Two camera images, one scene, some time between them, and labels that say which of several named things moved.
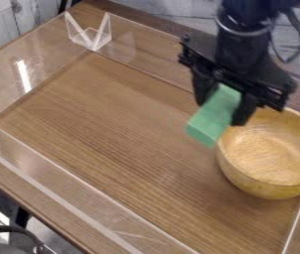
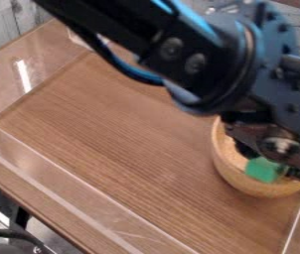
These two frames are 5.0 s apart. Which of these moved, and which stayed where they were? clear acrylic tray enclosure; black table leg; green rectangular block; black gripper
Moved: black gripper; green rectangular block
Stayed: clear acrylic tray enclosure; black table leg
